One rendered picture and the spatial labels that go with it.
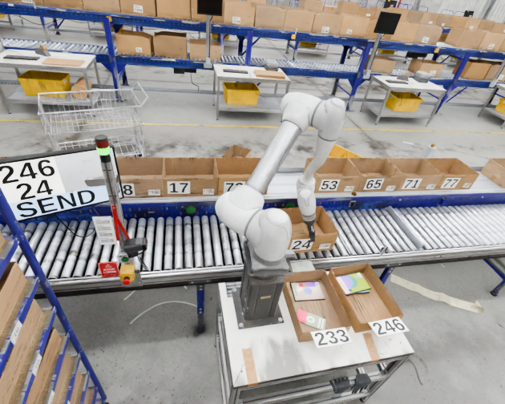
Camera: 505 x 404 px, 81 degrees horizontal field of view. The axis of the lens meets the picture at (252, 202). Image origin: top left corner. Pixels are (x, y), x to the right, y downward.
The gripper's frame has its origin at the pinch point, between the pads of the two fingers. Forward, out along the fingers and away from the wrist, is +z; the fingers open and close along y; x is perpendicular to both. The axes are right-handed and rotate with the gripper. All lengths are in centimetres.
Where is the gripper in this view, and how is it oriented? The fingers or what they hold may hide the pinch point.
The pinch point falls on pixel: (312, 237)
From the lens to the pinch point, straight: 207.3
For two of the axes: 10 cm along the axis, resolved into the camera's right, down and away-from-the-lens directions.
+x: 9.5, -3.0, 0.0
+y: 2.0, 6.3, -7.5
